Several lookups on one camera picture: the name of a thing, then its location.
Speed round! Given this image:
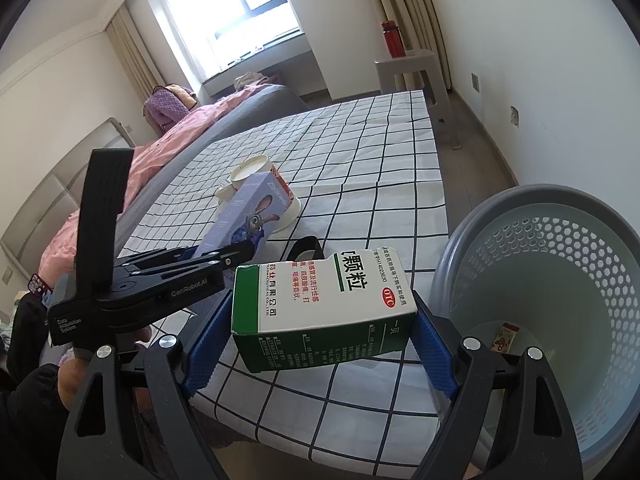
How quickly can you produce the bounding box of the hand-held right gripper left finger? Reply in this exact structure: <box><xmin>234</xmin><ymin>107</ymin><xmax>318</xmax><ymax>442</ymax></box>
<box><xmin>57</xmin><ymin>287</ymin><xmax>238</xmax><ymax>480</ymax></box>

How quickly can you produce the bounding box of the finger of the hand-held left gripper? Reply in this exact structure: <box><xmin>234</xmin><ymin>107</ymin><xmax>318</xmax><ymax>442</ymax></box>
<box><xmin>113</xmin><ymin>245</ymin><xmax>202</xmax><ymax>272</ymax></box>
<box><xmin>107</xmin><ymin>240</ymin><xmax>257</xmax><ymax>312</ymax></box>

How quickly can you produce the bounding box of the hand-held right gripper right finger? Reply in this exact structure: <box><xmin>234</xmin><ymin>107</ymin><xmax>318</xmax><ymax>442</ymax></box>
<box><xmin>410</xmin><ymin>295</ymin><xmax>583</xmax><ymax>480</ymax></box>

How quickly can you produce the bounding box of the purple cartoon carton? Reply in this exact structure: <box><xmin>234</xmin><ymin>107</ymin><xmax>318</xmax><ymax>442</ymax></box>
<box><xmin>192</xmin><ymin>171</ymin><xmax>293</xmax><ymax>261</ymax></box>

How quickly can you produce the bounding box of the green and white medicine box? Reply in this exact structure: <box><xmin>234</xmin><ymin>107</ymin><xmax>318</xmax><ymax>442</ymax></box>
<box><xmin>231</xmin><ymin>247</ymin><xmax>418</xmax><ymax>373</ymax></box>

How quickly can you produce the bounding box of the red and white paper cup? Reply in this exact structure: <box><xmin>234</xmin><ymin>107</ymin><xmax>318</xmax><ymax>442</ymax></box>
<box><xmin>216</xmin><ymin>156</ymin><xmax>302</xmax><ymax>233</ymax></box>

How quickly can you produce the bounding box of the grey perforated plastic basket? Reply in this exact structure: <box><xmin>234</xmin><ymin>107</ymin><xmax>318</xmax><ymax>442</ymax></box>
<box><xmin>429</xmin><ymin>184</ymin><xmax>640</xmax><ymax>480</ymax></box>

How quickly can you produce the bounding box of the person's left forearm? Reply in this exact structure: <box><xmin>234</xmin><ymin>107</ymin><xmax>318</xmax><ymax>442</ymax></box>
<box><xmin>0</xmin><ymin>360</ymin><xmax>86</xmax><ymax>480</ymax></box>

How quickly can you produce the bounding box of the person's left hand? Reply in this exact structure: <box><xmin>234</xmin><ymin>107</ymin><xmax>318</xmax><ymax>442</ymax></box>
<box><xmin>131</xmin><ymin>326</ymin><xmax>153</xmax><ymax>356</ymax></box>

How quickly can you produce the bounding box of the beige padded headboard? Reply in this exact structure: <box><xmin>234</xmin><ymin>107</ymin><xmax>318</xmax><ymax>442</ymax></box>
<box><xmin>0</xmin><ymin>117</ymin><xmax>136</xmax><ymax>261</ymax></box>

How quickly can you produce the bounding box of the small printed packet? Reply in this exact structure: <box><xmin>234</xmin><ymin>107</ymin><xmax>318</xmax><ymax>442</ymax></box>
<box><xmin>492</xmin><ymin>324</ymin><xmax>521</xmax><ymax>353</ymax></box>

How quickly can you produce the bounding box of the pink quilt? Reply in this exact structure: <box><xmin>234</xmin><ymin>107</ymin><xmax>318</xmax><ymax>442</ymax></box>
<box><xmin>39</xmin><ymin>87</ymin><xmax>271</xmax><ymax>286</ymax></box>

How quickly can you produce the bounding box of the colourful printed item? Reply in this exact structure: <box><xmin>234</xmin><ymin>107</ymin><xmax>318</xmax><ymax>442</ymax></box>
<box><xmin>30</xmin><ymin>274</ymin><xmax>53</xmax><ymax>306</ymax></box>

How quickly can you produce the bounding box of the purple pillow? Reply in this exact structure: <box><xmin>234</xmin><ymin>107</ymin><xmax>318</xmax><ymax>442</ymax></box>
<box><xmin>144</xmin><ymin>85</ymin><xmax>198</xmax><ymax>133</ymax></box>

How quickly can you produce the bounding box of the black bag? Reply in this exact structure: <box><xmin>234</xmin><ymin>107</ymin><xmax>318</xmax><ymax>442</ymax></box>
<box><xmin>10</xmin><ymin>290</ymin><xmax>51</xmax><ymax>376</ymax></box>

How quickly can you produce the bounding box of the grey bed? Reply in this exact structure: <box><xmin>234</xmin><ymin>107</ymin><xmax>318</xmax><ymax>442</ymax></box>
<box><xmin>37</xmin><ymin>84</ymin><xmax>311</xmax><ymax>281</ymax></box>

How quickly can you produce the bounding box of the beige cloth on windowsill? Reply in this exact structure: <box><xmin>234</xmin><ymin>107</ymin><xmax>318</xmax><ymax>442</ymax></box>
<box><xmin>235</xmin><ymin>72</ymin><xmax>281</xmax><ymax>92</ymax></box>

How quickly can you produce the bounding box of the window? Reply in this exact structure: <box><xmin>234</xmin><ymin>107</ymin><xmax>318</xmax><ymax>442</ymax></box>
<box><xmin>144</xmin><ymin>0</ymin><xmax>306</xmax><ymax>81</ymax></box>

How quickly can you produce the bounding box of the grey plastic stool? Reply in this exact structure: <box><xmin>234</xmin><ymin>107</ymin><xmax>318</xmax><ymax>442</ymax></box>
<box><xmin>375</xmin><ymin>49</ymin><xmax>463</xmax><ymax>151</ymax></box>

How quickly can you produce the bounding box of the red water bottle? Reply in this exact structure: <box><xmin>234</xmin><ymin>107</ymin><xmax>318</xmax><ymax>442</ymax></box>
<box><xmin>381</xmin><ymin>20</ymin><xmax>405</xmax><ymax>57</ymax></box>

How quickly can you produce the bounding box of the black curved strap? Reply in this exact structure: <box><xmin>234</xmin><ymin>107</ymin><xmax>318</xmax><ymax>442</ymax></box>
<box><xmin>290</xmin><ymin>236</ymin><xmax>326</xmax><ymax>263</ymax></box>

